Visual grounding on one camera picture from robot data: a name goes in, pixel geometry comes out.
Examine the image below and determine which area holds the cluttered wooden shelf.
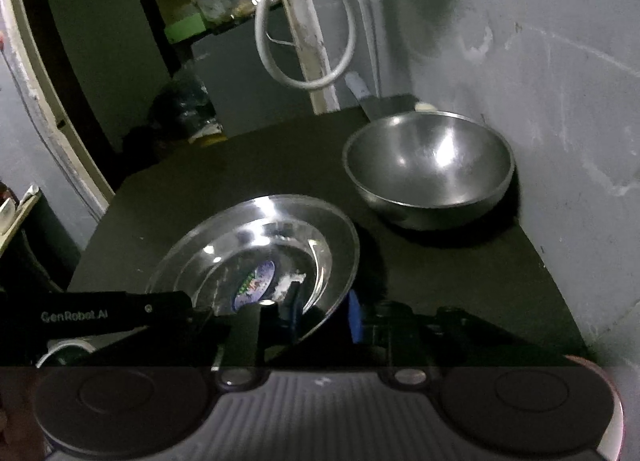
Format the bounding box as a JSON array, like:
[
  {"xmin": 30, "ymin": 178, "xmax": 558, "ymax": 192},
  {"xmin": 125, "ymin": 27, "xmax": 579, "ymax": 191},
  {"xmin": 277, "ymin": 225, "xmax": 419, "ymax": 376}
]
[{"xmin": 0, "ymin": 184, "xmax": 41, "ymax": 255}]

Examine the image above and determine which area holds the steel mixing bowl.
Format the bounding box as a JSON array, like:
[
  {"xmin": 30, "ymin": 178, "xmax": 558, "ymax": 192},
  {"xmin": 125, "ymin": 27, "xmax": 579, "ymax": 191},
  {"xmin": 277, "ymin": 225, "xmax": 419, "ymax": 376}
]
[{"xmin": 342, "ymin": 111, "xmax": 515, "ymax": 230}]

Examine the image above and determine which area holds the white looped hose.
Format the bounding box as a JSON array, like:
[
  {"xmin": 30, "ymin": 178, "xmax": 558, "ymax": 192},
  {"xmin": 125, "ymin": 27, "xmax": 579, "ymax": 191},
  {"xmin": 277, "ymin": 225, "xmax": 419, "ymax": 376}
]
[{"xmin": 252, "ymin": 0, "xmax": 358, "ymax": 92}]

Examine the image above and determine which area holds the green box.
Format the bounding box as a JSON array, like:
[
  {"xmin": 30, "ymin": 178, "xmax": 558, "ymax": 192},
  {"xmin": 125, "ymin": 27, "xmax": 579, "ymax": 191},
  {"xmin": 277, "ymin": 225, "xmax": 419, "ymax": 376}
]
[{"xmin": 165, "ymin": 12, "xmax": 207, "ymax": 44}]

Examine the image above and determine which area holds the steel plate with sticker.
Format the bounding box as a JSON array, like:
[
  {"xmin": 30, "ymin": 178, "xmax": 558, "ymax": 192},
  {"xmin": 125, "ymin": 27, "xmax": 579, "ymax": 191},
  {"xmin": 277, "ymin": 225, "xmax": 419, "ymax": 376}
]
[{"xmin": 145, "ymin": 194, "xmax": 360, "ymax": 340}]

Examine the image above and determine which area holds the white door frame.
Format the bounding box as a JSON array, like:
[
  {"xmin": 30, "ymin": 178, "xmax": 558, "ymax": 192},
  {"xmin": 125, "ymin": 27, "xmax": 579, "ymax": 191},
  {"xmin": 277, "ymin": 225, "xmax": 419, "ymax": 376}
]
[{"xmin": 1, "ymin": 0, "xmax": 114, "ymax": 218}]

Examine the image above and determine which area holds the cleaver with white handle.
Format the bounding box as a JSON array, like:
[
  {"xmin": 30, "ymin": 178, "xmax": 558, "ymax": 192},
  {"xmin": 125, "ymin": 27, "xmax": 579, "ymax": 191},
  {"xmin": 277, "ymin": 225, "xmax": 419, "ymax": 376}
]
[{"xmin": 344, "ymin": 71, "xmax": 437, "ymax": 122}]

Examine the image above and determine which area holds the dark cabinet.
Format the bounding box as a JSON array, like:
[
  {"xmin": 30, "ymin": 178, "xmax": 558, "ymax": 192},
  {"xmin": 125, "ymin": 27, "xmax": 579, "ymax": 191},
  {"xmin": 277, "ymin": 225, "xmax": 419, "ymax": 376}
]
[{"xmin": 191, "ymin": 18, "xmax": 314, "ymax": 138}]

